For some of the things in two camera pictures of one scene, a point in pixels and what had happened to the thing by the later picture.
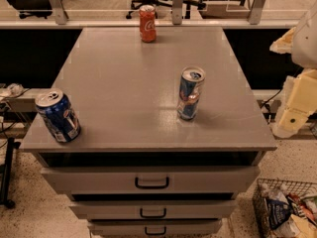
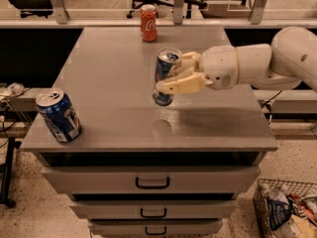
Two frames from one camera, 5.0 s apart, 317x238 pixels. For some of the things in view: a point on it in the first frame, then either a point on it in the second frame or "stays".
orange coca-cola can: (148, 23) stays
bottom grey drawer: (158, 227) stays
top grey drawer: (153, 180) stays
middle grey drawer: (151, 210) stays
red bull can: (191, 79) → (167, 58)
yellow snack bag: (306, 229) stays
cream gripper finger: (299, 101) → (196, 82)
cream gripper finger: (284, 45) → (188, 65)
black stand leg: (6, 169) stays
